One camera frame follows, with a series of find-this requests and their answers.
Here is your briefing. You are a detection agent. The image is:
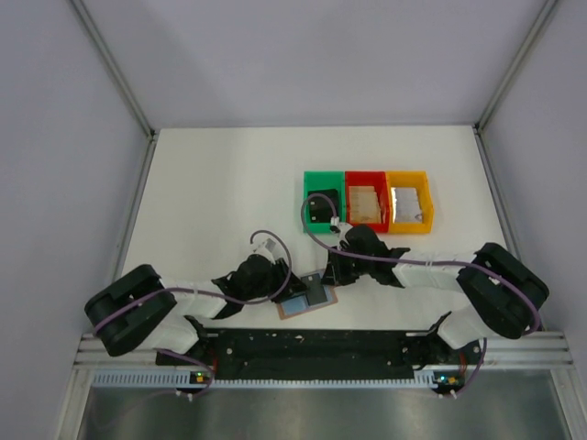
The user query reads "grey cable duct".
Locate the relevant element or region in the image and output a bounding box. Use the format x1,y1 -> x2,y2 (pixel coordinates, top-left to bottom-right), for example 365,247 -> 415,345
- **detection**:
92,369 -> 437,390

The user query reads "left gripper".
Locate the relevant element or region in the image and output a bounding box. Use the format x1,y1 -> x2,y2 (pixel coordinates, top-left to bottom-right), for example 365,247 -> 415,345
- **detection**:
244,258 -> 310,303

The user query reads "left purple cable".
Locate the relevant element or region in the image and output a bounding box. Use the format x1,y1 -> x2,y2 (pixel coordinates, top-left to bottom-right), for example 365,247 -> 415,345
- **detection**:
94,229 -> 294,400

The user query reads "black cards stack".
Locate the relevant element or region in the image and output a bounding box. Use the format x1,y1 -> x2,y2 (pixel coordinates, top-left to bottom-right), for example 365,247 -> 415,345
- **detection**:
307,189 -> 341,224

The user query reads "brown leather card holder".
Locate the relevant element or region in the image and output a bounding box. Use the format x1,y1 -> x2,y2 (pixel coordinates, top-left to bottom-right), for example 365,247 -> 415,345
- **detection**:
276,269 -> 338,320

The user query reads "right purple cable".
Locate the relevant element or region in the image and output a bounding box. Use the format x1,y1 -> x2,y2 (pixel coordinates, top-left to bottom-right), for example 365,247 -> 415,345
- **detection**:
300,192 -> 541,400

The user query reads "silver cards stack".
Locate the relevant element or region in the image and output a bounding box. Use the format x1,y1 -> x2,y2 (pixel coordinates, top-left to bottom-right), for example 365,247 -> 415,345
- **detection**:
391,187 -> 423,224

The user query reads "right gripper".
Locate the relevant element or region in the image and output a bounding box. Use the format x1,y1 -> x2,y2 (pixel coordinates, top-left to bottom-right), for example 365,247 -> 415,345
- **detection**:
321,244 -> 373,286

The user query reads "aluminium frame profile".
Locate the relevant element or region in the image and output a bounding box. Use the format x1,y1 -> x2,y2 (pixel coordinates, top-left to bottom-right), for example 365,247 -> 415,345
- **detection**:
67,0 -> 156,139

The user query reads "purple cable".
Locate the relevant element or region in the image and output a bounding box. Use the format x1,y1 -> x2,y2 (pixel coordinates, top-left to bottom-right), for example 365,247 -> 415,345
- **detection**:
94,229 -> 294,400
300,192 -> 541,400

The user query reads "gold cards stack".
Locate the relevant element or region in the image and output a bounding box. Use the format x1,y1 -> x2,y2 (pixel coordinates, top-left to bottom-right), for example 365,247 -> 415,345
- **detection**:
349,186 -> 382,224

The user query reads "red plastic bin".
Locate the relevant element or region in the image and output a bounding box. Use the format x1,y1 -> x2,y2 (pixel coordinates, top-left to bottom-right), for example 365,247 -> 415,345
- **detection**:
345,170 -> 391,234

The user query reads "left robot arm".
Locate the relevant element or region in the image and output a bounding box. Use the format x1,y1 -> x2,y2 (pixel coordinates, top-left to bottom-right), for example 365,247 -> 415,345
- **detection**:
84,230 -> 307,364

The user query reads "yellow plastic bin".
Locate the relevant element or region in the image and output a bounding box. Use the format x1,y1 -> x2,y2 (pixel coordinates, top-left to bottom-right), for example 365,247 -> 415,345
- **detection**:
385,170 -> 435,235

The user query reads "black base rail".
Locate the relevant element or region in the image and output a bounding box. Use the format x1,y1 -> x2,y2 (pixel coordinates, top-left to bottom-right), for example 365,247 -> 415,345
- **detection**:
155,325 -> 460,381

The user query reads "green plastic bin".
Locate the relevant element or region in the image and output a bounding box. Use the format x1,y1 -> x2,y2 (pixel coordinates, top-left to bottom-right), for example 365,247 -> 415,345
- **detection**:
304,170 -> 347,235

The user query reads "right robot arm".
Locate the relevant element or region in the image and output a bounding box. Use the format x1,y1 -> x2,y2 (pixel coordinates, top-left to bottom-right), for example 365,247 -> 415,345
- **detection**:
322,217 -> 549,363

